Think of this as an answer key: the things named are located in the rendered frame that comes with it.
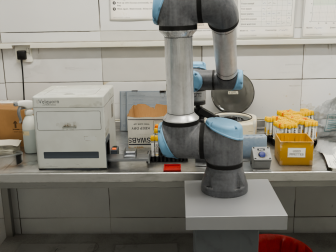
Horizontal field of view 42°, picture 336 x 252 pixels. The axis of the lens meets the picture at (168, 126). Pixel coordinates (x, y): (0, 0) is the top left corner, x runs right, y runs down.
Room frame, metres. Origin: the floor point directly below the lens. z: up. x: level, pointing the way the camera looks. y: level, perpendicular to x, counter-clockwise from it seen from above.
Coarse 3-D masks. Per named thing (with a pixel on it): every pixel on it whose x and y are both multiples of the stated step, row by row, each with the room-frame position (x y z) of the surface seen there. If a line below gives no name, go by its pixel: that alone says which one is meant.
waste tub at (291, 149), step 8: (280, 136) 1.80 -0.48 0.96; (288, 136) 1.80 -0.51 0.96; (296, 136) 1.80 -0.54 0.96; (304, 136) 1.79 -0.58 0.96; (280, 144) 1.68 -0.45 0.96; (288, 144) 1.67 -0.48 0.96; (296, 144) 1.67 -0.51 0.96; (304, 144) 1.67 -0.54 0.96; (312, 144) 1.67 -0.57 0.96; (280, 152) 1.68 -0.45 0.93; (288, 152) 1.67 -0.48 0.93; (296, 152) 1.67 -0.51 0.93; (304, 152) 1.67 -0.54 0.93; (312, 152) 1.67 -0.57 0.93; (280, 160) 1.68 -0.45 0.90; (288, 160) 1.67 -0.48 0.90; (296, 160) 1.67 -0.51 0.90; (304, 160) 1.67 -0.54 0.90
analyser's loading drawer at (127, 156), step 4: (124, 148) 1.71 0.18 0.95; (136, 148) 1.71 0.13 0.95; (124, 152) 1.69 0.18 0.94; (128, 152) 1.73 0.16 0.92; (132, 152) 1.73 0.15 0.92; (136, 152) 1.71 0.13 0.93; (148, 152) 1.69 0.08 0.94; (108, 156) 1.71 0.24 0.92; (112, 156) 1.71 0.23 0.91; (116, 156) 1.71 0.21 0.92; (120, 156) 1.70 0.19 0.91; (124, 156) 1.68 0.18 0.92; (128, 156) 1.68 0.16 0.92; (132, 156) 1.68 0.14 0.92; (136, 156) 1.70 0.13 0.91; (140, 156) 1.70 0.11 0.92; (144, 156) 1.70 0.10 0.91; (148, 156) 1.67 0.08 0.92; (108, 160) 1.68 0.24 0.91; (112, 160) 1.68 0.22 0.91; (116, 160) 1.68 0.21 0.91; (120, 160) 1.68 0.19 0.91; (124, 160) 1.68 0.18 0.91; (128, 160) 1.68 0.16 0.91; (132, 160) 1.68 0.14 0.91; (136, 160) 1.68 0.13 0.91; (140, 160) 1.68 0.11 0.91; (144, 160) 1.68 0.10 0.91; (148, 160) 1.67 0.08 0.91
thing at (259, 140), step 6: (246, 138) 1.75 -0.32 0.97; (252, 138) 1.75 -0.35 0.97; (258, 138) 1.75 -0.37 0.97; (264, 138) 1.75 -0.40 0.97; (246, 144) 1.75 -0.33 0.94; (252, 144) 1.75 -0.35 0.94; (258, 144) 1.75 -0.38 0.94; (264, 144) 1.75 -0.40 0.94; (246, 150) 1.75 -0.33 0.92; (246, 156) 1.75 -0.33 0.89
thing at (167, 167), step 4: (164, 164) 1.69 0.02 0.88; (168, 164) 1.69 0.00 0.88; (172, 164) 1.69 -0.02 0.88; (176, 164) 1.69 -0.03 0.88; (180, 164) 1.69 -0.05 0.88; (164, 168) 1.66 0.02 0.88; (168, 168) 1.66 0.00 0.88; (172, 168) 1.66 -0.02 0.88; (176, 168) 1.66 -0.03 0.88; (180, 168) 1.64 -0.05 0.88
